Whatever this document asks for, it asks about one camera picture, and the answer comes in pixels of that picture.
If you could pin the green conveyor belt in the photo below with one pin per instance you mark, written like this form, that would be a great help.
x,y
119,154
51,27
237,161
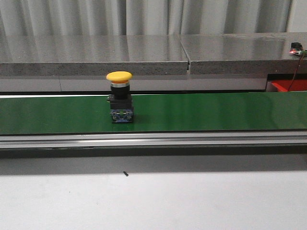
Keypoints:
x,y
156,113

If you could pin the grey stone countertop slab right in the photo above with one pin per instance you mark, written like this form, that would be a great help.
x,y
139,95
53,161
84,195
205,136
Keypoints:
x,y
261,53

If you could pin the grey stone countertop slab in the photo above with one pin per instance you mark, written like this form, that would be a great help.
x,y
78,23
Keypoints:
x,y
91,55
261,53

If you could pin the red plastic bin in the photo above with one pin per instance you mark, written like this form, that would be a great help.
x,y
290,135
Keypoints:
x,y
290,86

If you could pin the grey stone countertop slab left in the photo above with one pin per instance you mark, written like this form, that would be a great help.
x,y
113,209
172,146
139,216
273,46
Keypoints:
x,y
91,55

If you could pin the small sensor circuit board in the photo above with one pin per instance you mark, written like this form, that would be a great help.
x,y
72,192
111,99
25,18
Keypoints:
x,y
297,49

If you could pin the grey pleated curtain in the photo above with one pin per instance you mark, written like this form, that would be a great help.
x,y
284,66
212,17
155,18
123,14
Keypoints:
x,y
151,17

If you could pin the aluminium conveyor side rail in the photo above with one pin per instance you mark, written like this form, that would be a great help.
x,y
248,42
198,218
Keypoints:
x,y
185,139

